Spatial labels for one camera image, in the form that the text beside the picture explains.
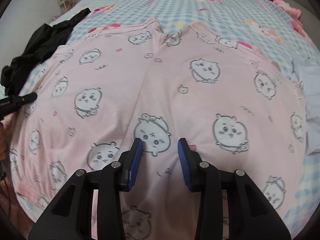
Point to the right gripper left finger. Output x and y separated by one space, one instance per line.
130 162

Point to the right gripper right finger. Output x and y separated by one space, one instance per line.
190 161

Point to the pink cartoon print pajama garment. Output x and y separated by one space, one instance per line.
96 96

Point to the black garment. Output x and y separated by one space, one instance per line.
41 46

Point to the light blue folded garment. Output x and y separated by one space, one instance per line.
307 74

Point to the blue checkered cartoon blanket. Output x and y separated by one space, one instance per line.
259 25

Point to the pink plush toy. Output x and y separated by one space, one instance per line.
294 13

